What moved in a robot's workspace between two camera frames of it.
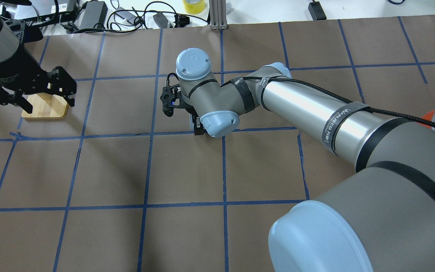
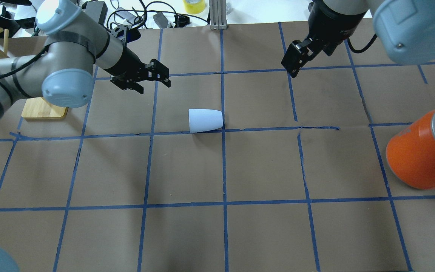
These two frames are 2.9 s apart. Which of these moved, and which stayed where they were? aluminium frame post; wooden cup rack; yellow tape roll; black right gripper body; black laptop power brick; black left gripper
Moved: black right gripper body; black left gripper
Stayed: aluminium frame post; yellow tape roll; black laptop power brick; wooden cup rack
